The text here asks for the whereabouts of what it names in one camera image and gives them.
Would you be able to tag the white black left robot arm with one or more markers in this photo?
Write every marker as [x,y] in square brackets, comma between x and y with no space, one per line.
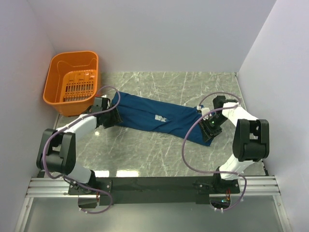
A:
[57,151]

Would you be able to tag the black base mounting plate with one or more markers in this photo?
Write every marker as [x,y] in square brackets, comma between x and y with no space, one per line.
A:
[188,189]

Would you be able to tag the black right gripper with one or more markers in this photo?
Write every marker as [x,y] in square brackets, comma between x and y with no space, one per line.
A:
[203,124]

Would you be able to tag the blue Mickey Mouse t-shirt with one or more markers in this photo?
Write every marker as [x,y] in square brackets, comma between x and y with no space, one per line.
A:
[154,116]

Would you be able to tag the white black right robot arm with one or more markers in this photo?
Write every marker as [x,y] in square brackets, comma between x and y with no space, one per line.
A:
[250,143]

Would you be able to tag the orange plastic basket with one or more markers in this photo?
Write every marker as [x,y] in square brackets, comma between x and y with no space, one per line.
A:
[72,82]

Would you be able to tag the aluminium frame rails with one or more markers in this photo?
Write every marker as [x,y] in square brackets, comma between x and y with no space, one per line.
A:
[123,152]

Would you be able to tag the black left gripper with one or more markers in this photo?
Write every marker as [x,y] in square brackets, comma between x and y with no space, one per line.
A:
[116,119]

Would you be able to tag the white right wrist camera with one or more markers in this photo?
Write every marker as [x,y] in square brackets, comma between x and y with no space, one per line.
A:
[204,111]

